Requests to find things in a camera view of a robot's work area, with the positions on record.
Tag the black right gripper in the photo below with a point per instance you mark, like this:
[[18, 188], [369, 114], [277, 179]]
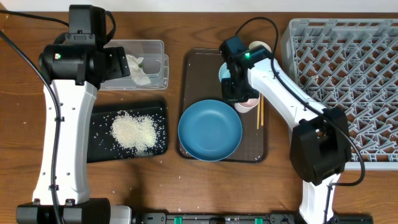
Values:
[[230, 96]]

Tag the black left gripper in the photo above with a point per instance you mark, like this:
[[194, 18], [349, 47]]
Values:
[[118, 63]]

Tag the pink plastic cup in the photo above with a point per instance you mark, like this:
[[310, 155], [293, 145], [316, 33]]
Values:
[[244, 107]]

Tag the dark blue plate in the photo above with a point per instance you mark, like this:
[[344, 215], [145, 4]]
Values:
[[210, 130]]

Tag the white tissue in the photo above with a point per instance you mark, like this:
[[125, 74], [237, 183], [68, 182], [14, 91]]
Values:
[[137, 74]]

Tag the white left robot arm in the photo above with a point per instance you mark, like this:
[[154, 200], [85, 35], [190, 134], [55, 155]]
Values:
[[62, 193]]

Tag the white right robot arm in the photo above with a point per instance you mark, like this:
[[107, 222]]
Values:
[[319, 147]]

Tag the grey plastic dishwasher rack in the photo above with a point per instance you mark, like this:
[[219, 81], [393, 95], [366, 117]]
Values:
[[352, 64]]

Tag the light blue bowl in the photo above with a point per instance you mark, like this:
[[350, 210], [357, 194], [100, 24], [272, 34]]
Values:
[[223, 72]]

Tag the wooden chopstick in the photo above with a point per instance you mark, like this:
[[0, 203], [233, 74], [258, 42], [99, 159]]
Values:
[[258, 115], [262, 110]]

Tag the dark brown serving tray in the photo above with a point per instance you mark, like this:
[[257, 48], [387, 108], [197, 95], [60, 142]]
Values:
[[200, 81]]

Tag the cream plastic cup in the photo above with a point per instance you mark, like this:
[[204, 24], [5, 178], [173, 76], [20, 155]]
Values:
[[259, 43]]

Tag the clear plastic bin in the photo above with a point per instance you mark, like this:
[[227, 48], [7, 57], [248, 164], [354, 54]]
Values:
[[155, 65]]

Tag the pile of white rice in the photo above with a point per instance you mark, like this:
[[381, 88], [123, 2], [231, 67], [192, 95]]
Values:
[[135, 133]]

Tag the black tray bin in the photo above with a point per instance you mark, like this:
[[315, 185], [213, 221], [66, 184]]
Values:
[[103, 147]]

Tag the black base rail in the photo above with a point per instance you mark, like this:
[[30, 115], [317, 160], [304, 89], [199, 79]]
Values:
[[178, 218]]

